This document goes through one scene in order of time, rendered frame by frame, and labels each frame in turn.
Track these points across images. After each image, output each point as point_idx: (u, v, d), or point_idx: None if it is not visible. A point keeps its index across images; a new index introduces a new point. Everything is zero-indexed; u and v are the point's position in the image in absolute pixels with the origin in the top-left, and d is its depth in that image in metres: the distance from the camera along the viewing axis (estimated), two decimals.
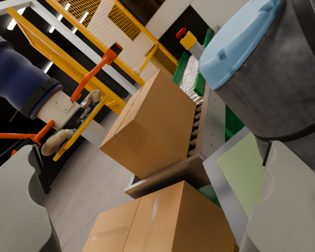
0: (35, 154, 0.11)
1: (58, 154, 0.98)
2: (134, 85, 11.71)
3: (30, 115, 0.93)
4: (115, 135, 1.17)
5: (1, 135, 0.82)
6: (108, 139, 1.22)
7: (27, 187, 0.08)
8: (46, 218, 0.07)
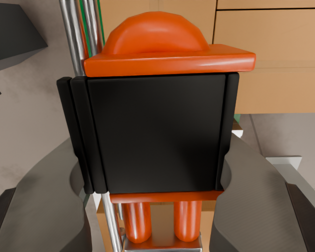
0: None
1: None
2: None
3: None
4: None
5: None
6: None
7: (69, 175, 0.09)
8: (81, 209, 0.07)
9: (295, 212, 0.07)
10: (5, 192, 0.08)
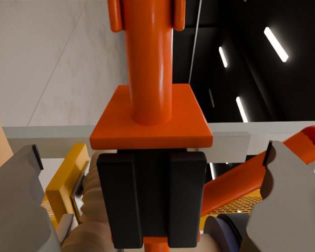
0: (35, 154, 0.11)
1: (56, 189, 0.23)
2: None
3: (238, 249, 0.23)
4: None
5: (306, 154, 0.14)
6: None
7: (27, 187, 0.08)
8: (46, 218, 0.07)
9: None
10: None
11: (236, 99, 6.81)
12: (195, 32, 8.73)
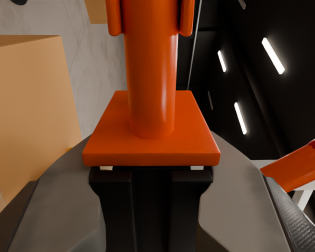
0: None
1: None
2: None
3: None
4: None
5: None
6: (0, 55, 0.17)
7: (88, 172, 0.09)
8: (97, 207, 0.07)
9: (274, 204, 0.07)
10: (29, 184, 0.08)
11: (234, 105, 6.96)
12: (195, 36, 8.80)
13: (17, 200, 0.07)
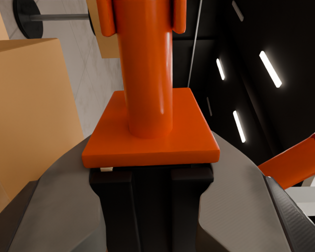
0: None
1: None
2: None
3: None
4: None
5: None
6: None
7: (89, 172, 0.09)
8: (97, 208, 0.07)
9: (274, 204, 0.07)
10: (29, 184, 0.08)
11: (233, 113, 7.12)
12: (194, 44, 8.98)
13: (18, 200, 0.07)
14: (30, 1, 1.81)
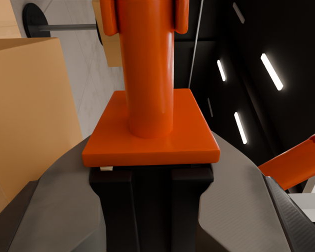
0: None
1: None
2: None
3: None
4: None
5: None
6: None
7: (89, 172, 0.09)
8: (97, 208, 0.07)
9: (274, 204, 0.07)
10: (29, 184, 0.08)
11: (234, 114, 7.16)
12: (195, 46, 9.01)
13: (18, 200, 0.07)
14: (38, 12, 1.85)
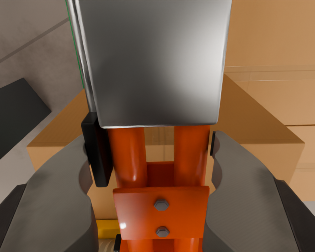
0: None
1: None
2: None
3: None
4: (158, 144, 0.29)
5: None
6: None
7: (79, 173, 0.09)
8: (89, 208, 0.07)
9: (285, 208, 0.07)
10: (17, 188, 0.08)
11: None
12: None
13: (5, 205, 0.07)
14: None
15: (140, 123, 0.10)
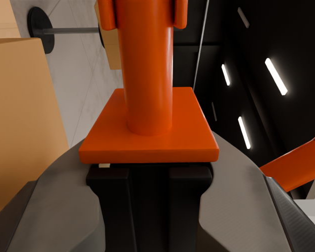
0: None
1: None
2: None
3: None
4: None
5: None
6: None
7: (87, 172, 0.09)
8: (96, 207, 0.07)
9: (274, 204, 0.07)
10: (28, 184, 0.08)
11: (238, 119, 7.11)
12: (199, 50, 9.04)
13: (16, 201, 0.07)
14: (43, 16, 1.89)
15: None
